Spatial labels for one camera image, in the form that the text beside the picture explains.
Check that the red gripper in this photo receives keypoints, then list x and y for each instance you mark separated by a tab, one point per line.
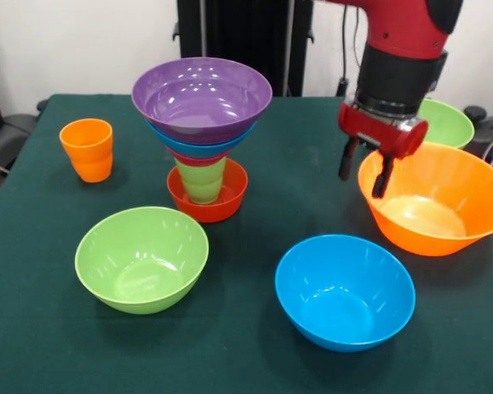
382	133

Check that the large orange plastic bowl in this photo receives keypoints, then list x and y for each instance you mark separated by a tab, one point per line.
435	197

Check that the red plastic bowl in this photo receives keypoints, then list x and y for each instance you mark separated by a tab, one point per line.
230	205

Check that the green plastic cup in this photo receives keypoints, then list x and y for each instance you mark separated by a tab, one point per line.
201	184

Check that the pink plastic bowl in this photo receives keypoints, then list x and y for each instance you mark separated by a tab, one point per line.
199	160

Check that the blue plastic bowl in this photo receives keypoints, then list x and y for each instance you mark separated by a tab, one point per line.
197	147
345	295

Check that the purple plastic bowl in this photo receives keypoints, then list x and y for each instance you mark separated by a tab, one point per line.
201	98

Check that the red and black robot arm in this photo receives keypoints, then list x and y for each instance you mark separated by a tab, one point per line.
402	61

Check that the green plastic bowl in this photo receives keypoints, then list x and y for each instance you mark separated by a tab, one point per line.
141	262
448	123

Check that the black office chair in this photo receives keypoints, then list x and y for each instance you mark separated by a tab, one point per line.
487	131
12	131

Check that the dark green tablecloth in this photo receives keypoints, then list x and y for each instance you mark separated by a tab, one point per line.
238	361

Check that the orange plastic cup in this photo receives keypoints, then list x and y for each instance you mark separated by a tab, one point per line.
86	156

